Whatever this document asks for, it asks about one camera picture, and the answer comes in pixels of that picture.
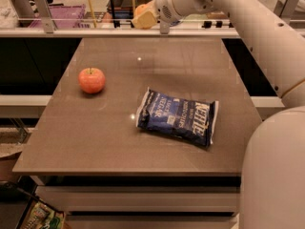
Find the glass railing with metal posts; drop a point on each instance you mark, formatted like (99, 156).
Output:
(95, 24)

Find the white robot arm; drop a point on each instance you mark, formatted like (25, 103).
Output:
(273, 174)

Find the snack box on floor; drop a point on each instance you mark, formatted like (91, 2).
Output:
(40, 216)

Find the blue Kettle chips bag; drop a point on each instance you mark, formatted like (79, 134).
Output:
(191, 120)

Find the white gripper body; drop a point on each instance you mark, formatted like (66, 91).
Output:
(164, 8)

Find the orange fruit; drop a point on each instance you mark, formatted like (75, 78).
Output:
(141, 9)

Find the red apple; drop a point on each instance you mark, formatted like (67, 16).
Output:
(91, 80)

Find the purple plastic crate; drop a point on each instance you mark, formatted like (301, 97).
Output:
(62, 17)

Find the blue bin in background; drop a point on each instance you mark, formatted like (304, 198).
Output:
(120, 17)

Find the grey table drawer unit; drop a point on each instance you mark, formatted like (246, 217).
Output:
(145, 201)

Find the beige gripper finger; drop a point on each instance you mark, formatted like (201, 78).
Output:
(147, 20)

